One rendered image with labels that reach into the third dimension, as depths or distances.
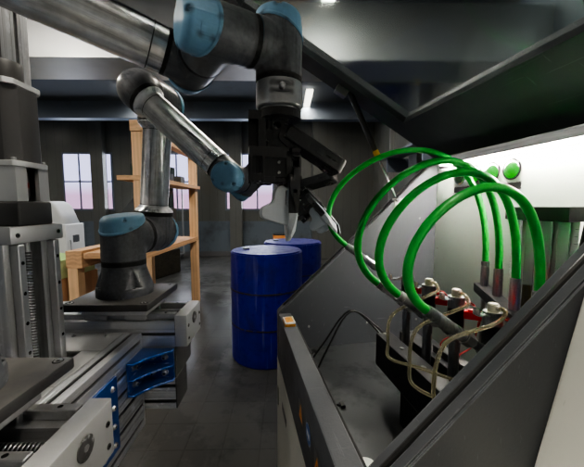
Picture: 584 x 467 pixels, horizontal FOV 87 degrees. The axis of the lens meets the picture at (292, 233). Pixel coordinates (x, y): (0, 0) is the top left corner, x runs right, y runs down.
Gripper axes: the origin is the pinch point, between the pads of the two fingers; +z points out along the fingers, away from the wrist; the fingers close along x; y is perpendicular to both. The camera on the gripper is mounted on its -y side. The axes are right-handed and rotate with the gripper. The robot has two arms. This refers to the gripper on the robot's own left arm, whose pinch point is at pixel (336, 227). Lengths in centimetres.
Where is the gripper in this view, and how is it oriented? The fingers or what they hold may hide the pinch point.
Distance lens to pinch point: 80.7
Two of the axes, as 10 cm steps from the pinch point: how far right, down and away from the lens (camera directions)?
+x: -4.2, -1.4, -8.9
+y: -7.2, 6.5, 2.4
